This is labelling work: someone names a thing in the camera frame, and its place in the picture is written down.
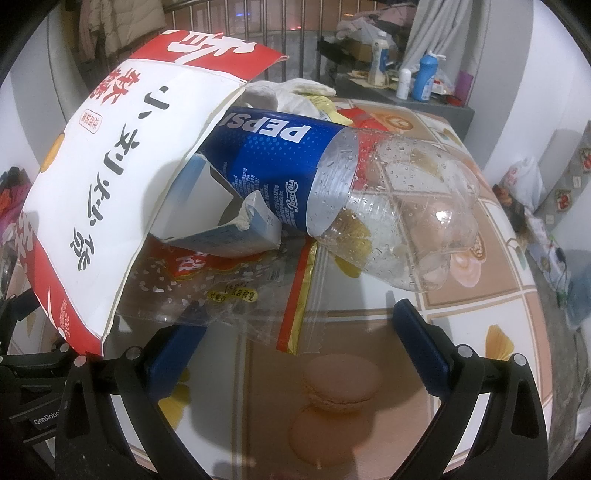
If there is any grey cabinet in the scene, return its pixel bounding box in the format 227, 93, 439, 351
332, 74, 477, 139

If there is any black bag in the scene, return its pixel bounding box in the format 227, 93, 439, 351
318, 38, 352, 62

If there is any hanging pale jacket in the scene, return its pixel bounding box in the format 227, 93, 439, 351
78, 0, 168, 62

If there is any white plastic sheet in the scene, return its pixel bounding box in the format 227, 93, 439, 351
526, 215, 571, 289

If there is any small white blue carton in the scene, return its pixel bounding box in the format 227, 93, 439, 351
148, 152, 283, 257

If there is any colourful packet pile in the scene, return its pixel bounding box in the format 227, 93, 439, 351
0, 167, 34, 241

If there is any purple cup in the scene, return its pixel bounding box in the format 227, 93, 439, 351
457, 71, 474, 105

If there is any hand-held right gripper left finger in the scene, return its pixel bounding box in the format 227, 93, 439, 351
54, 300, 209, 480

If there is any dark bag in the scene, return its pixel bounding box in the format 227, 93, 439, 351
492, 184, 528, 232

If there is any grey white curtain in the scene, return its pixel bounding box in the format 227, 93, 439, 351
405, 0, 491, 93

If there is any clear plastic bottle blue label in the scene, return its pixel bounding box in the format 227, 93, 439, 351
196, 106, 481, 294

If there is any red snack wrapper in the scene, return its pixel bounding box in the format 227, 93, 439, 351
344, 107, 386, 185

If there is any yellow printed snack bag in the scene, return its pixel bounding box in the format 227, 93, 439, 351
305, 92, 356, 126

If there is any red and white paper bag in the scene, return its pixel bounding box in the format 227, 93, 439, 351
21, 30, 289, 358

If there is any cardboard box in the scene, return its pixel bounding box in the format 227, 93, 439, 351
344, 37, 399, 64

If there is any clear plastic bag red print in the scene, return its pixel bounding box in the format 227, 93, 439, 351
115, 240, 333, 356

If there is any white plastic bag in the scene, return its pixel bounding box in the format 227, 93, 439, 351
501, 157, 542, 209

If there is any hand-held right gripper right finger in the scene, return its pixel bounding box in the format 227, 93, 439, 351
392, 298, 550, 480

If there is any pile of clothes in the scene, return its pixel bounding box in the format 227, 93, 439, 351
335, 7, 416, 43

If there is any table with patterned cover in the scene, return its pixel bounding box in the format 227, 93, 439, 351
9, 95, 550, 480

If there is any metal railing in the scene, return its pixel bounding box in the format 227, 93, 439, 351
157, 0, 335, 107

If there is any tall white bottle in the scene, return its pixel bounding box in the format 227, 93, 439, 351
368, 32, 391, 86

